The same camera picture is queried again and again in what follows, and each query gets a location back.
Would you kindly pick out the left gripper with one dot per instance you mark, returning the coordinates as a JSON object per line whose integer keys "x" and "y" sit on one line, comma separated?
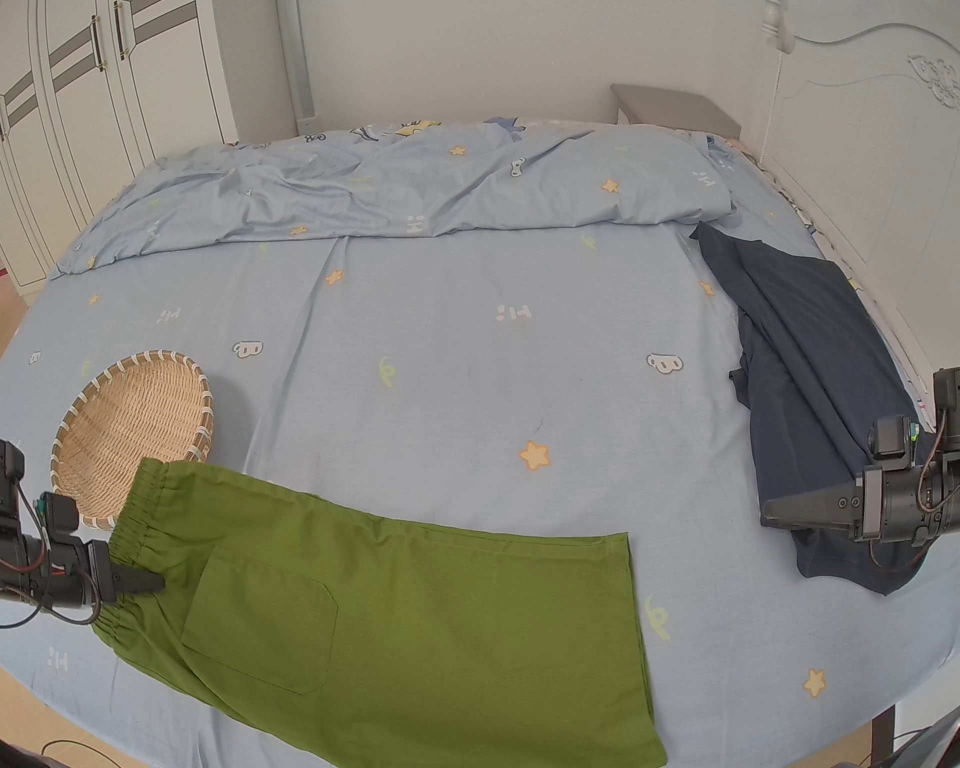
{"x": 75, "y": 577}

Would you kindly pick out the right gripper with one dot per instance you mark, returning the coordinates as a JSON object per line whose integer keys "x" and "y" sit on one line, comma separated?
{"x": 900, "y": 510}

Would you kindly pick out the green shorts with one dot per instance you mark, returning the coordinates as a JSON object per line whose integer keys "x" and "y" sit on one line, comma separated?
{"x": 450, "y": 615}

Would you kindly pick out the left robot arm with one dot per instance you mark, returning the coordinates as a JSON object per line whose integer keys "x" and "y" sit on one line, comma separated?
{"x": 11, "y": 555}

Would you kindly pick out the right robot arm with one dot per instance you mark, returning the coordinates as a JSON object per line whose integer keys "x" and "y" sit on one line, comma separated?
{"x": 949, "y": 420}

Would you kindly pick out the round woven basket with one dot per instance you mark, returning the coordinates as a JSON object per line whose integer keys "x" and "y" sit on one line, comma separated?
{"x": 127, "y": 427}

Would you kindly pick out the dark blue garment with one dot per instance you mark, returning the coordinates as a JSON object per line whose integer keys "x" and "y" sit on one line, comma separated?
{"x": 802, "y": 337}

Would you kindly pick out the bed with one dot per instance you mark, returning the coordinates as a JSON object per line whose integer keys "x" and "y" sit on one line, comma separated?
{"x": 465, "y": 375}

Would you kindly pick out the grey bedside table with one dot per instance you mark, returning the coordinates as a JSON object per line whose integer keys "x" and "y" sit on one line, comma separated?
{"x": 667, "y": 105}

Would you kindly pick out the white wardrobe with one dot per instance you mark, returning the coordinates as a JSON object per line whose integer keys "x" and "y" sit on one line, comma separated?
{"x": 75, "y": 112}

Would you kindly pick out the pale blue quilt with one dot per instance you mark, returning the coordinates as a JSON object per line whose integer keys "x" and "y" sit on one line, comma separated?
{"x": 412, "y": 187}

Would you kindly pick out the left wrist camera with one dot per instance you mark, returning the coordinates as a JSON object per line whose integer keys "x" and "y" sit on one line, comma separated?
{"x": 60, "y": 517}

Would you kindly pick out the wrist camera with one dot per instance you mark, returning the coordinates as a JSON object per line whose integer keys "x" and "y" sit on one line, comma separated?
{"x": 60, "y": 517}
{"x": 889, "y": 439}

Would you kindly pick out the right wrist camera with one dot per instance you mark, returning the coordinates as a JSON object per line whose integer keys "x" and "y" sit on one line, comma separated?
{"x": 889, "y": 439}

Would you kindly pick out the grey wall duct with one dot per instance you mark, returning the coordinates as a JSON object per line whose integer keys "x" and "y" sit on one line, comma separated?
{"x": 300, "y": 60}

